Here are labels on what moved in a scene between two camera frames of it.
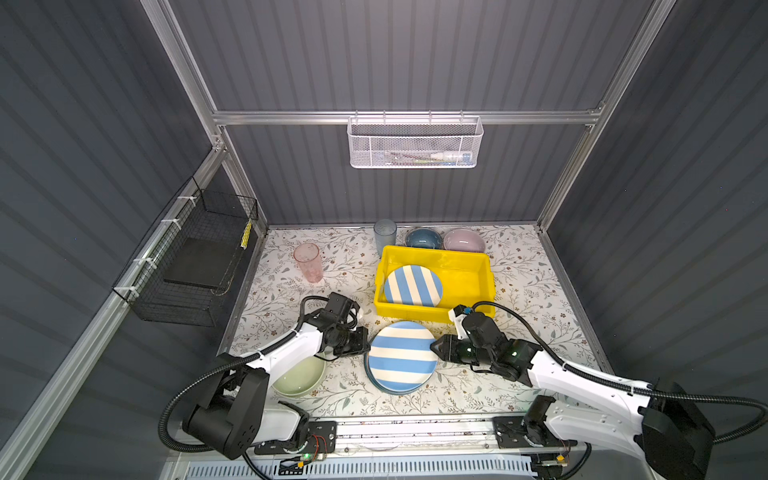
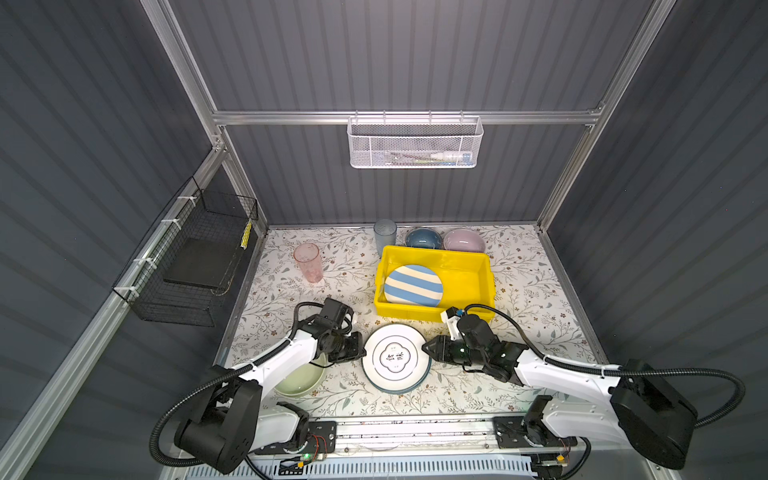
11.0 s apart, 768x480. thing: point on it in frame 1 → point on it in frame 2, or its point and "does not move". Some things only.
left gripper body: (350, 341) does not move
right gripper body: (469, 354) does not move
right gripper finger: (446, 347) does not move
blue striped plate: (401, 360) → (414, 285)
